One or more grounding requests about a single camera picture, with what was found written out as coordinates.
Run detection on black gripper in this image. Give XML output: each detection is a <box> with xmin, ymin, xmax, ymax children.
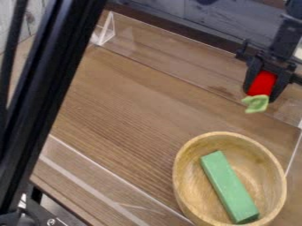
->
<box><xmin>235</xmin><ymin>40</ymin><xmax>302</xmax><ymax>102</ymax></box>

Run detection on red plush strawberry toy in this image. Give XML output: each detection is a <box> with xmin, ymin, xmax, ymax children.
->
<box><xmin>242</xmin><ymin>71</ymin><xmax>276</xmax><ymax>114</ymax></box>

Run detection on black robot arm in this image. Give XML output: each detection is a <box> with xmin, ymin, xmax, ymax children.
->
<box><xmin>0</xmin><ymin>0</ymin><xmax>302</xmax><ymax>217</ymax></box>

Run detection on clear acrylic tray walls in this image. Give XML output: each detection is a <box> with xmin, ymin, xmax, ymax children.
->
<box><xmin>32</xmin><ymin>14</ymin><xmax>302</xmax><ymax>226</ymax></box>

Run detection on wooden bowl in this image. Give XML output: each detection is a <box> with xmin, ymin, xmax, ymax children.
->
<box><xmin>172</xmin><ymin>132</ymin><xmax>287</xmax><ymax>226</ymax></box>

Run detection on green rectangular block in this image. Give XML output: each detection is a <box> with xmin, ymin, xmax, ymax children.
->
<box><xmin>199</xmin><ymin>150</ymin><xmax>259</xmax><ymax>224</ymax></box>

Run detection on clear acrylic corner bracket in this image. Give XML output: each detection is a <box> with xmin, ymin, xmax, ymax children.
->
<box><xmin>91</xmin><ymin>12</ymin><xmax>116</xmax><ymax>46</ymax></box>

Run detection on black table frame mount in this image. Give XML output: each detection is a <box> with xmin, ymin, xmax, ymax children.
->
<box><xmin>0</xmin><ymin>188</ymin><xmax>80</xmax><ymax>226</ymax></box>

